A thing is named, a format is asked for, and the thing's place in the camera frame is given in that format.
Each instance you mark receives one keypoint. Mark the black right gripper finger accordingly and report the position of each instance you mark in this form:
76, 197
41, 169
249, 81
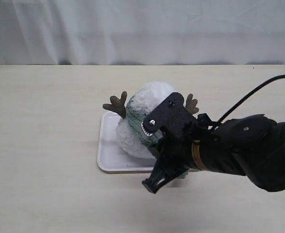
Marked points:
159, 177

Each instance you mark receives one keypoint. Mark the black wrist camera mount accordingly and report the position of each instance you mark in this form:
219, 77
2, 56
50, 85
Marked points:
167, 116

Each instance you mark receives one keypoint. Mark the white plush snowman toy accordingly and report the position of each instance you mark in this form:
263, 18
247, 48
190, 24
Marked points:
118, 104

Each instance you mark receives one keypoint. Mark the white backdrop curtain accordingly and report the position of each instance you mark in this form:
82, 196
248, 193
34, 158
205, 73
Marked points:
142, 32

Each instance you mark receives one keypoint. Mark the white rectangular tray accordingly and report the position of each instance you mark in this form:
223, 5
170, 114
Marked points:
111, 158

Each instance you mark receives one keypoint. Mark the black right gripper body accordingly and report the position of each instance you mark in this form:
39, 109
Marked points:
180, 149

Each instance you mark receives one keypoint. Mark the green knitted scarf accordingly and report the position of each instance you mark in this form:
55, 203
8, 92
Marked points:
134, 141

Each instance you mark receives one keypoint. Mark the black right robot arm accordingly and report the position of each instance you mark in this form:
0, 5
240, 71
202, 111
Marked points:
253, 147

